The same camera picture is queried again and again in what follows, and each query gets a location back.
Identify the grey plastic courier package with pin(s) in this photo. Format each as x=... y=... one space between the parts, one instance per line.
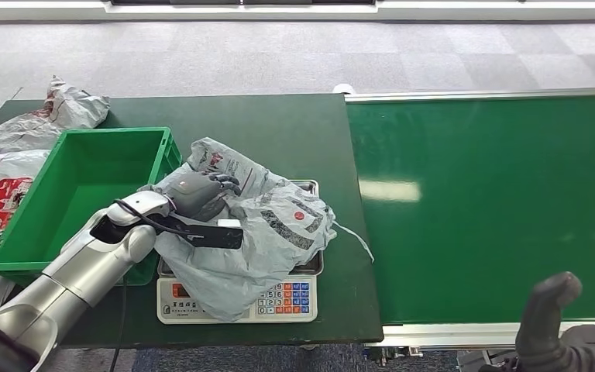
x=277 y=241

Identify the white conveyor roller cap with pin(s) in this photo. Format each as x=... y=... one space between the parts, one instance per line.
x=343 y=89

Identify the white bag with red print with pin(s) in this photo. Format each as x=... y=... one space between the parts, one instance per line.
x=0 y=205

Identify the white electronic weighing scale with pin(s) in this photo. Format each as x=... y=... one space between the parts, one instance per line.
x=174 y=303

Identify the green plastic crate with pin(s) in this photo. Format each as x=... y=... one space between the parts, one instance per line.
x=82 y=174

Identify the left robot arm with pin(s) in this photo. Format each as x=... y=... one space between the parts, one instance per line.
x=87 y=262

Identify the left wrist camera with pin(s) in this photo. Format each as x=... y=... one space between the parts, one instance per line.
x=215 y=237

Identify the white window sill ledge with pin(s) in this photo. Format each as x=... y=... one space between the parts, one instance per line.
x=482 y=10

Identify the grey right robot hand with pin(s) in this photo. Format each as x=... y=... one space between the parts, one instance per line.
x=544 y=328

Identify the crumpled white courier bag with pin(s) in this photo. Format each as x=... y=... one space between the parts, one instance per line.
x=46 y=128

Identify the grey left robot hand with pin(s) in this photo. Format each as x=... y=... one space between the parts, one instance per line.
x=195 y=192

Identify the green conveyor belt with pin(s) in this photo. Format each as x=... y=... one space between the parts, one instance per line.
x=482 y=215

